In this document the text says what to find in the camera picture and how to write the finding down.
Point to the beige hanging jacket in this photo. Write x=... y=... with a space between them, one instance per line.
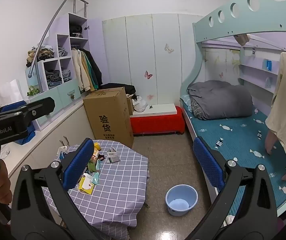
x=79 y=72

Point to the beige hanging pouch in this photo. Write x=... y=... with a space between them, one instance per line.
x=242 y=39

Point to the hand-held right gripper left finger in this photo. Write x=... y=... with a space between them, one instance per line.
x=79 y=163

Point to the person's left hand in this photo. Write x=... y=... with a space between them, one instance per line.
x=4 y=185

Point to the pile of mixed clothes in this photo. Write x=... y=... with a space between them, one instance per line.
x=40 y=54

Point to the pink butterfly sticker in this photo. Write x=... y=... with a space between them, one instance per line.
x=148 y=74

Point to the grey metal handrail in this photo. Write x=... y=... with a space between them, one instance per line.
x=48 y=30

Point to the pale pink flower sticker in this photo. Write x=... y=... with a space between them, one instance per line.
x=150 y=96

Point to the bed with teal sheet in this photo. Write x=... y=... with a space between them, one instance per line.
x=238 y=140

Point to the black folded clothes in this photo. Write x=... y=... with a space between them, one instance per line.
x=76 y=31

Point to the checked pillow on bed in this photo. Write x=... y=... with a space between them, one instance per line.
x=195 y=108

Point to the small blue box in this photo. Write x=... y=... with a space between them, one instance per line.
x=267 y=65

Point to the blue checked pillow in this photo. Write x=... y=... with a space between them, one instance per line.
x=185 y=101

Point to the white yellow packet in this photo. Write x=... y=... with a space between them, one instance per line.
x=86 y=183

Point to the folded dark jeans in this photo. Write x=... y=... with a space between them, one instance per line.
x=52 y=78

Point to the white crinkled bag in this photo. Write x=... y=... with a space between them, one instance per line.
x=9 y=91

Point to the table with grey checked cloth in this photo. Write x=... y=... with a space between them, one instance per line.
x=123 y=182

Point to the folded grey clothes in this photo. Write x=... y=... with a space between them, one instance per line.
x=66 y=75

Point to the blue storage box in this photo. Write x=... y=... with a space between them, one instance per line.
x=26 y=136

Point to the white low cabinet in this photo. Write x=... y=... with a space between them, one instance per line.
x=50 y=132

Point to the teal mask pack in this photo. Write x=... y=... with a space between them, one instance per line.
x=96 y=177

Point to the green wrapper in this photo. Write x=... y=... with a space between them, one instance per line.
x=93 y=167

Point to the white butterfly sticker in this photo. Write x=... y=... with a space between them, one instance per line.
x=169 y=48

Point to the green plant decoration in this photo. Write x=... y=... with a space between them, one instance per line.
x=34 y=91

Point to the lilac staircase shelf unit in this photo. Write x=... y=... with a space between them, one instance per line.
x=65 y=97

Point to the black cloth bundle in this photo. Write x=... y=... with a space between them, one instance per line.
x=119 y=88

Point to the teal bunk bed frame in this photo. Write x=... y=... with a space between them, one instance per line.
x=200 y=42

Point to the tall brown cardboard box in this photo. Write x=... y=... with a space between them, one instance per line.
x=108 y=112

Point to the black hanging coat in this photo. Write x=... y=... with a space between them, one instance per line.
x=95 y=67

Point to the grey duvet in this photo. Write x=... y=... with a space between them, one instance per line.
x=223 y=100

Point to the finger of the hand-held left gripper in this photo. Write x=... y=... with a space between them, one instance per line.
x=41 y=107
x=14 y=106

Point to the blue tissue pack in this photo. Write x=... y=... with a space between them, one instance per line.
x=63 y=155

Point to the grey white packet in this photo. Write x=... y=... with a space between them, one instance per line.
x=114 y=157

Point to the dark small wrapper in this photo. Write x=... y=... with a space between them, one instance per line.
x=102 y=157

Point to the white plastic bag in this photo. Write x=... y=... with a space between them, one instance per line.
x=140 y=104

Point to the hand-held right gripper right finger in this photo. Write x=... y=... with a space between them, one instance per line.
x=208 y=163

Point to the light blue plastic bucket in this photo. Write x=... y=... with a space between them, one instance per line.
x=181 y=201

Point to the red bench with white top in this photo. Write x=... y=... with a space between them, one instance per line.
x=158 y=123

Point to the white wardrobe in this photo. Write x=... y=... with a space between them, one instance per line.
x=143 y=42

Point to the beige hanging shirt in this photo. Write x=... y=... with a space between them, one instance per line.
x=285 y=100

